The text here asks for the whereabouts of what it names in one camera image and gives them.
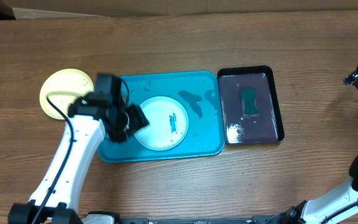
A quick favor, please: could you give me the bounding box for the light blue plate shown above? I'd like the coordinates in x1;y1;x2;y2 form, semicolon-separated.
135;96;189;151

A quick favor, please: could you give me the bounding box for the yellow-rimmed plate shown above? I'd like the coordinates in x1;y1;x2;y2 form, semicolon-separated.
39;68;94;119

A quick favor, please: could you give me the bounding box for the green scrubbing sponge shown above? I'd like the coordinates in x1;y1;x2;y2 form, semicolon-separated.
240;88;259;116

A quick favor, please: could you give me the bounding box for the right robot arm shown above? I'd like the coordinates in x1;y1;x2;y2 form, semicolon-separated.
264;66;358;224

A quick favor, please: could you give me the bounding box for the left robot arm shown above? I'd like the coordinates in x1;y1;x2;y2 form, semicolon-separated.
7;73;149;224

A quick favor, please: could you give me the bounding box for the teal plastic tray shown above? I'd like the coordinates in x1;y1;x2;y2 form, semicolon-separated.
98;71;225;163

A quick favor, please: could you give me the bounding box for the black plastic tray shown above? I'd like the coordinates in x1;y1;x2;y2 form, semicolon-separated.
218;65;285;146

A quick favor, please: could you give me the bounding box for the cardboard backdrop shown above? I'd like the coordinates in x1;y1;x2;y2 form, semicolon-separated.
5;0;358;16

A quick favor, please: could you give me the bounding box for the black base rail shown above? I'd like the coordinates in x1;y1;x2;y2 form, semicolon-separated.
79;211;291;224

